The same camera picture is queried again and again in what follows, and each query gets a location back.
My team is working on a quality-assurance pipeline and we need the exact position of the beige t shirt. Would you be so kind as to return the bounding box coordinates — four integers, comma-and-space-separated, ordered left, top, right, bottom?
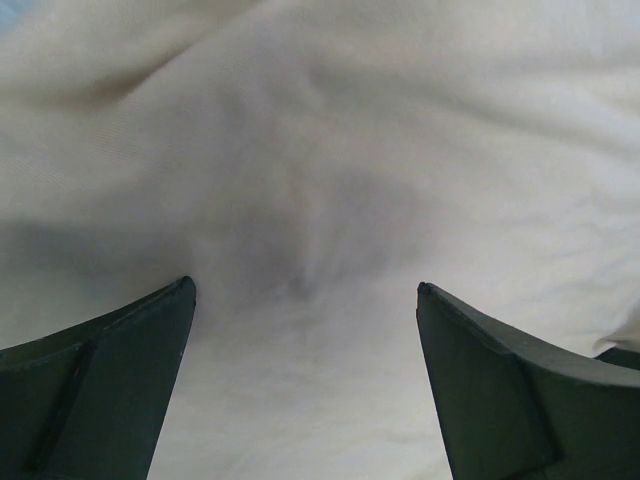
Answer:
1, 1, 639, 479

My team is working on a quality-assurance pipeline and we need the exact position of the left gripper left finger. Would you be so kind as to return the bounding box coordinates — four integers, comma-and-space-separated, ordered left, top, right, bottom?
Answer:
1, 277, 196, 479

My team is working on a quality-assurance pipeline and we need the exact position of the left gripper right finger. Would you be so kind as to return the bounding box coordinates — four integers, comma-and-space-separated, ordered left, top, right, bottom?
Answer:
416, 283, 639, 480

